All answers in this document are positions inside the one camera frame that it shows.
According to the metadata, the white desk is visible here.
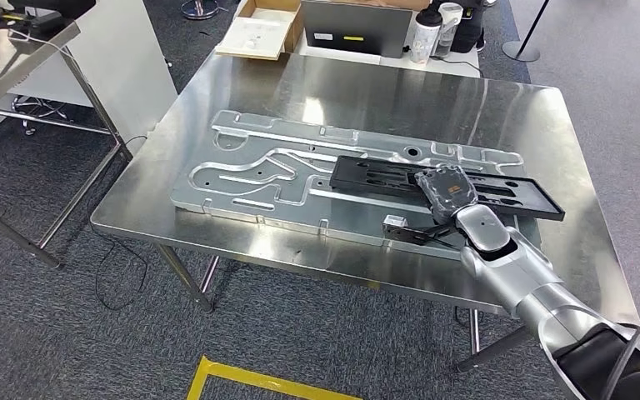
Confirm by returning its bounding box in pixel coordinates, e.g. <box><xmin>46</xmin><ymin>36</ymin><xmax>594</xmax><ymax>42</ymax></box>
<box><xmin>292</xmin><ymin>0</ymin><xmax>483</xmax><ymax>79</ymax></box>

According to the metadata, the white foam insert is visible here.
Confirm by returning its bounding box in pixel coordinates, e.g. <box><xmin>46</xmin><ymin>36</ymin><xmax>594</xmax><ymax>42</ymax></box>
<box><xmin>216</xmin><ymin>7</ymin><xmax>298</xmax><ymax>61</ymax></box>

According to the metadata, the stainless steel side table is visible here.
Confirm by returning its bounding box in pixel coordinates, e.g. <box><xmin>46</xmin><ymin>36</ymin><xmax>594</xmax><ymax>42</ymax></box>
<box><xmin>0</xmin><ymin>0</ymin><xmax>133</xmax><ymax>272</ymax></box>

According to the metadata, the stamped sheet metal panel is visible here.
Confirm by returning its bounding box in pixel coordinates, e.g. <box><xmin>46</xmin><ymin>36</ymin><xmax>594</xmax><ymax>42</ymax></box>
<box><xmin>171</xmin><ymin>109</ymin><xmax>542</xmax><ymax>262</ymax></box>

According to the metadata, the black plastic frame part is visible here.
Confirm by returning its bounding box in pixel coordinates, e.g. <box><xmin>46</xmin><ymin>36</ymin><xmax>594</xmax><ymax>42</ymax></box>
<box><xmin>329</xmin><ymin>155</ymin><xmax>566</xmax><ymax>223</ymax></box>

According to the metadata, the round chrome stand base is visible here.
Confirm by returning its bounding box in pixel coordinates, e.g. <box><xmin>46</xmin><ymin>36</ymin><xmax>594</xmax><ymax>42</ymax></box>
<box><xmin>180</xmin><ymin>0</ymin><xmax>221</xmax><ymax>21</ymax></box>

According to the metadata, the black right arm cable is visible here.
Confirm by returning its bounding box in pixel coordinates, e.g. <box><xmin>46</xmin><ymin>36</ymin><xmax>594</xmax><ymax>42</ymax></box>
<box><xmin>601</xmin><ymin>322</ymin><xmax>640</xmax><ymax>400</ymax></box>

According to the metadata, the open cardboard box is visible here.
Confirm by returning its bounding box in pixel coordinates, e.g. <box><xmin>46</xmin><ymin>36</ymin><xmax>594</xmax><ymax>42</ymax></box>
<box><xmin>215</xmin><ymin>0</ymin><xmax>306</xmax><ymax>62</ymax></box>

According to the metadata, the white cabinet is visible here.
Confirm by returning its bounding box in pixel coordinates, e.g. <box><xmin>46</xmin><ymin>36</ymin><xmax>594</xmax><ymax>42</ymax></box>
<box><xmin>0</xmin><ymin>0</ymin><xmax>178</xmax><ymax>156</ymax></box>

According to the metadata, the black camera bracket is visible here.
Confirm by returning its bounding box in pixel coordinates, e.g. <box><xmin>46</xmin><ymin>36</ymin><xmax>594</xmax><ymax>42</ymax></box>
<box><xmin>383</xmin><ymin>220</ymin><xmax>465</xmax><ymax>248</ymax></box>

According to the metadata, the white bottle with black cap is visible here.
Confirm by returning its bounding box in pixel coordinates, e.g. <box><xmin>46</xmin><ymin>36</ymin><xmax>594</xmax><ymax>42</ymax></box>
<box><xmin>409</xmin><ymin>6</ymin><xmax>443</xmax><ymax>65</ymax></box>

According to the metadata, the black device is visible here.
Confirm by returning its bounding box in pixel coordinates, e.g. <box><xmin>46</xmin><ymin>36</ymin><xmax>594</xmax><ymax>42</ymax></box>
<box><xmin>0</xmin><ymin>0</ymin><xmax>98</xmax><ymax>41</ymax></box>

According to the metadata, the clear plastic bottle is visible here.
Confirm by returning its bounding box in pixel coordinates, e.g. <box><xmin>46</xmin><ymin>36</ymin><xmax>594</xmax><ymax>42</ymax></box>
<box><xmin>434</xmin><ymin>2</ymin><xmax>465</xmax><ymax>58</ymax></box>

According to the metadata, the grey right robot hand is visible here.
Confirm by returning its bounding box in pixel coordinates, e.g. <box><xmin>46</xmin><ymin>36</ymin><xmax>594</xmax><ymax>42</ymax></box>
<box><xmin>414</xmin><ymin>164</ymin><xmax>479</xmax><ymax>225</ymax></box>

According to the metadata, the office chair base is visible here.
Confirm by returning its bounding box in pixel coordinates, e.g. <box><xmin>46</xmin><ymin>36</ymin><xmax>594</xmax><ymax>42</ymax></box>
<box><xmin>10</xmin><ymin>94</ymin><xmax>72</xmax><ymax>137</ymax></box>

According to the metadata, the stainless steel workbench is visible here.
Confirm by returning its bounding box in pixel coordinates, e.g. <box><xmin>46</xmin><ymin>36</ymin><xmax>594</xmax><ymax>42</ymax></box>
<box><xmin>90</xmin><ymin>50</ymin><xmax>640</xmax><ymax>372</ymax></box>

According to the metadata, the yellow floor tape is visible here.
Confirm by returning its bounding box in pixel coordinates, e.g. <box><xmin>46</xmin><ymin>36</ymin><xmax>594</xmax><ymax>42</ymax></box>
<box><xmin>186</xmin><ymin>356</ymin><xmax>363</xmax><ymax>400</ymax></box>

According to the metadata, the grey laptop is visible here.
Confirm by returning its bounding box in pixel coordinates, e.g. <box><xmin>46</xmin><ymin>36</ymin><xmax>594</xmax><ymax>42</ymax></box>
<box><xmin>300</xmin><ymin>0</ymin><xmax>414</xmax><ymax>60</ymax></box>

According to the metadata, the black stanchion post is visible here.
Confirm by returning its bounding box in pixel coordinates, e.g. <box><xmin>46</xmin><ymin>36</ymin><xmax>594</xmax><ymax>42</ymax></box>
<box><xmin>502</xmin><ymin>0</ymin><xmax>552</xmax><ymax>63</ymax></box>

